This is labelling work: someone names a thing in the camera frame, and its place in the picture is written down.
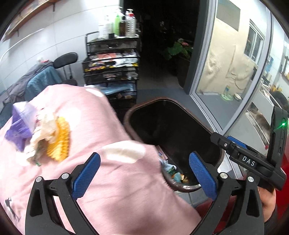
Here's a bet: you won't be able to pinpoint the white paper wrapper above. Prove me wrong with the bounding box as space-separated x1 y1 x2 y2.
24 110 58 166

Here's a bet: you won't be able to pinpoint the purple plastic bag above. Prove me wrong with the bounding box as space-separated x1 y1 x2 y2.
4 101 38 152

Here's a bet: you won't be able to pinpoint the yellow corrugated trash piece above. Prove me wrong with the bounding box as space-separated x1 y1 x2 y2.
47 117 70 162

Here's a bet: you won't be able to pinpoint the dark brown trash bin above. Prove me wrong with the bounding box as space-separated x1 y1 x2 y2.
123 97 224 193

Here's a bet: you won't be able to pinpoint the person's right hand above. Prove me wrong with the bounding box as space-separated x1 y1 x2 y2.
258 187 276 222

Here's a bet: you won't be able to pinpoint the pink polka dot blanket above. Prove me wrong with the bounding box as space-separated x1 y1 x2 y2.
1 85 201 234

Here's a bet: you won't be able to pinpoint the grey cloth on bed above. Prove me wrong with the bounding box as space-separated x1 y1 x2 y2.
3 60 53 104

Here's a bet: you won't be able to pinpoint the potted green plant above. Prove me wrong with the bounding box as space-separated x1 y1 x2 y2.
167 38 193 60

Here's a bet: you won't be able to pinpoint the blue covered massage bed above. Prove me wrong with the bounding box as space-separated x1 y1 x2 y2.
0 61 64 107

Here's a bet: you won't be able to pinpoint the black round stool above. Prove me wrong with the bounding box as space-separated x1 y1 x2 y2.
53 52 78 69

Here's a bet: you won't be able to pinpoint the clear ribbed bottle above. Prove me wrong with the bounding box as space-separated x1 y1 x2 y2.
125 9 136 38

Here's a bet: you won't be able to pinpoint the green bottle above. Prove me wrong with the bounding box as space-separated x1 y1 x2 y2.
113 14 121 36

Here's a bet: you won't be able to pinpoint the black wire shelf cart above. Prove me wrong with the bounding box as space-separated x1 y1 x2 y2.
82 31 140 115

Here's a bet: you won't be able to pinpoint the grey door frame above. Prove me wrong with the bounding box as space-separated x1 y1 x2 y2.
183 0 218 96

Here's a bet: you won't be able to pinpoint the wooden wall shelves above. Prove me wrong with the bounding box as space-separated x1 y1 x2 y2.
3 0 59 41

